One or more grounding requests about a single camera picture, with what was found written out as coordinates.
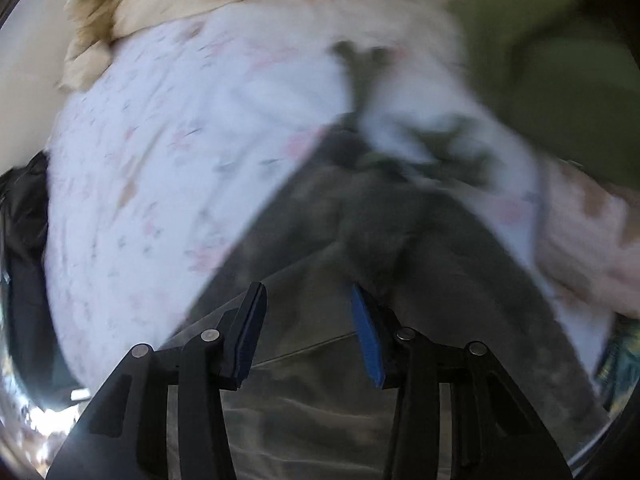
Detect olive green garment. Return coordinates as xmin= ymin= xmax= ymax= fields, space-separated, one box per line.
xmin=451 ymin=0 xmax=639 ymax=188

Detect pink patterned cloth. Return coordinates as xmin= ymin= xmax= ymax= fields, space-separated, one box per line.
xmin=536 ymin=158 xmax=639 ymax=318

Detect white floral bed sheet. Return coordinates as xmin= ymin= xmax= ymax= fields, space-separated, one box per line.
xmin=43 ymin=0 xmax=609 ymax=391

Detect camouflage cargo pants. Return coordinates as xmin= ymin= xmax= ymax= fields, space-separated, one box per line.
xmin=189 ymin=41 xmax=606 ymax=479

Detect black jacket on bedside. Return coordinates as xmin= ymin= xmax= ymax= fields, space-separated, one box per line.
xmin=1 ymin=152 xmax=79 ymax=406

